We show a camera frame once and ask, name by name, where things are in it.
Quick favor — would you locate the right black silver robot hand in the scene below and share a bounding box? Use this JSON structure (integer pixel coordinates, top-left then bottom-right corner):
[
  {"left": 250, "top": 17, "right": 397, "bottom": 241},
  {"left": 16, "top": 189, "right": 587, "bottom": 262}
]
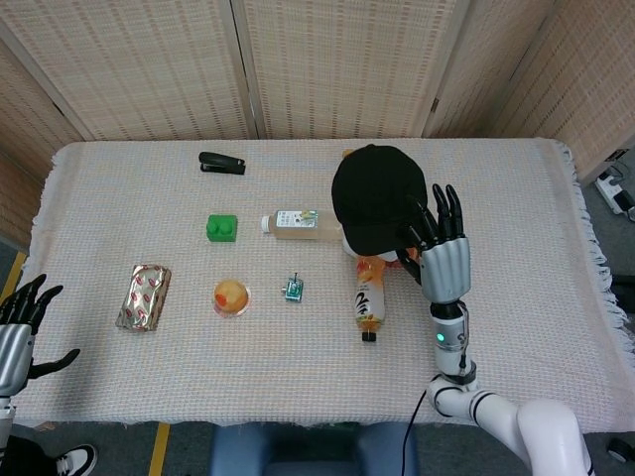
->
[{"left": 396, "top": 182, "right": 471, "bottom": 304}]

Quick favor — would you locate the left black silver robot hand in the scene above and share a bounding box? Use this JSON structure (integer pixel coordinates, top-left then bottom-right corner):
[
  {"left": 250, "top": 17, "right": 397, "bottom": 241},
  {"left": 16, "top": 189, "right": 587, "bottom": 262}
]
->
[{"left": 0, "top": 273, "right": 81, "bottom": 398}]

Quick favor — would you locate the black baseball cap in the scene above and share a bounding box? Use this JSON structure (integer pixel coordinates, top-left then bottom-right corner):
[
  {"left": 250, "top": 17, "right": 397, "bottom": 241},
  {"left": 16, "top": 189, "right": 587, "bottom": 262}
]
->
[{"left": 330, "top": 143, "right": 429, "bottom": 258}]

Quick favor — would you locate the blue padded robot base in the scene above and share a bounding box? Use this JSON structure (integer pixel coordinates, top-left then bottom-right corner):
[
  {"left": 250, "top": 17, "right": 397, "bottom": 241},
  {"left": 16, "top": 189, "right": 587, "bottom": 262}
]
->
[{"left": 207, "top": 423, "right": 421, "bottom": 476}]

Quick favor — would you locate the white foam mannequin head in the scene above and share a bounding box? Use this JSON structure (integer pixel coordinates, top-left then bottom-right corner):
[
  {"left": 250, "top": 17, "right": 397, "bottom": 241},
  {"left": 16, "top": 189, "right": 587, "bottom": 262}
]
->
[{"left": 341, "top": 237, "right": 402, "bottom": 264}]

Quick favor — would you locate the orange juice bottle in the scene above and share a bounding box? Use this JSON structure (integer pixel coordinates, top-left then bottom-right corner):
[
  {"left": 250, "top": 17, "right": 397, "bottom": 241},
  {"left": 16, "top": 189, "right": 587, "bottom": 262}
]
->
[{"left": 352, "top": 254, "right": 388, "bottom": 343}]

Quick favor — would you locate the clear tea bottle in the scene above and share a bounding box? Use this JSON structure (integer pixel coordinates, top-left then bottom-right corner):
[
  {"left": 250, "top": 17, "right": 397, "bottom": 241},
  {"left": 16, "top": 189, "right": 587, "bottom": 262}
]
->
[{"left": 260, "top": 208, "right": 344, "bottom": 242}]

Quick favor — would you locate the black trouser leg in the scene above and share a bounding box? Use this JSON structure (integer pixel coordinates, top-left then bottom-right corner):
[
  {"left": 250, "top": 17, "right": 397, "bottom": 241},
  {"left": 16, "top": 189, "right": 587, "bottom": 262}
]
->
[{"left": 0, "top": 434, "right": 64, "bottom": 476}]

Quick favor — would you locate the black white sneaker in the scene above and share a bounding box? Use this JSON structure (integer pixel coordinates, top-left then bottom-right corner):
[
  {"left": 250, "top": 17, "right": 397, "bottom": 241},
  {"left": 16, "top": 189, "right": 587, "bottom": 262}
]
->
[{"left": 54, "top": 443, "right": 98, "bottom": 476}]

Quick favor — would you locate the silver foil snack packet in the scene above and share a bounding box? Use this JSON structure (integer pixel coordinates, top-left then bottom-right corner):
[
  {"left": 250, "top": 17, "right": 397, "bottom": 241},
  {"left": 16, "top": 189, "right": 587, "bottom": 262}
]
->
[{"left": 115, "top": 264, "right": 173, "bottom": 333}]

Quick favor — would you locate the small green metal gadget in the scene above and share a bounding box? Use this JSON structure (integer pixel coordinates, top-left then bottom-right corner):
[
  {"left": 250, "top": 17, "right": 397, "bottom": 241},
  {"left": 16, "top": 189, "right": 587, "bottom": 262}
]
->
[{"left": 283, "top": 271, "right": 306, "bottom": 302}]

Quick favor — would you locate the white power strip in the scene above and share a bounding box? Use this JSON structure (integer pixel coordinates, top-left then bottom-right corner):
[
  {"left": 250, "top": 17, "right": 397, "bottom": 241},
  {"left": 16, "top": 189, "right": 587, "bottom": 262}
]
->
[{"left": 594, "top": 171, "right": 635, "bottom": 217}]

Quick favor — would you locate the woven folding screen panel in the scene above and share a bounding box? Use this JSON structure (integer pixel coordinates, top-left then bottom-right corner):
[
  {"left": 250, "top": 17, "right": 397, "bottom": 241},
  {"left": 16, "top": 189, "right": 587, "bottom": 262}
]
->
[
  {"left": 424, "top": 0, "right": 574, "bottom": 140},
  {"left": 543, "top": 0, "right": 635, "bottom": 185},
  {"left": 0, "top": 0, "right": 264, "bottom": 144},
  {"left": 0, "top": 39, "right": 95, "bottom": 249},
  {"left": 232, "top": 0, "right": 477, "bottom": 141}
]

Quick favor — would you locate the orange fruit jelly cup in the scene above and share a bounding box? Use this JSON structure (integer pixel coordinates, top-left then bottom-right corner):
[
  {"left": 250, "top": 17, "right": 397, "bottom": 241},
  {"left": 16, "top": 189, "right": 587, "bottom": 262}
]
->
[{"left": 211, "top": 279, "right": 253, "bottom": 317}]

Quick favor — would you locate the white woven tablecloth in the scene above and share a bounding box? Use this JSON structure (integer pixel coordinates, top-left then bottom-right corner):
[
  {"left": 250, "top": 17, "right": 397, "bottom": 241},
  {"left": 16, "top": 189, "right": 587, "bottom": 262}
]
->
[{"left": 0, "top": 138, "right": 629, "bottom": 437}]

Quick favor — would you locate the green toy building block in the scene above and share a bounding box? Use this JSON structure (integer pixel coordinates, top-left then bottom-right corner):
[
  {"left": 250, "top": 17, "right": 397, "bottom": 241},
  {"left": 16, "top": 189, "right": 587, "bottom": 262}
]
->
[{"left": 205, "top": 213, "right": 239, "bottom": 244}]

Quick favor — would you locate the black stapler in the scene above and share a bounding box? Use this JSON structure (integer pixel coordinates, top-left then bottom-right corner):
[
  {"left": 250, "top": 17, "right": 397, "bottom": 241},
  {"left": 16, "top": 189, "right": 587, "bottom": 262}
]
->
[{"left": 198, "top": 151, "right": 247, "bottom": 177}]

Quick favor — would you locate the black caster wheel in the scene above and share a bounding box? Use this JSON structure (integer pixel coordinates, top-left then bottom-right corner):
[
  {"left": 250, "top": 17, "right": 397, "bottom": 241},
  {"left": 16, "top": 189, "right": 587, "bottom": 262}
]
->
[{"left": 608, "top": 437, "right": 635, "bottom": 463}]

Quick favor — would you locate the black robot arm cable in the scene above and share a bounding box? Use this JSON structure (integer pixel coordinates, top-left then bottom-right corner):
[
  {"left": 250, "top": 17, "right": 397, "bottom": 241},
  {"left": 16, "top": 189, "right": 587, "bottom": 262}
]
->
[{"left": 399, "top": 389, "right": 432, "bottom": 476}]

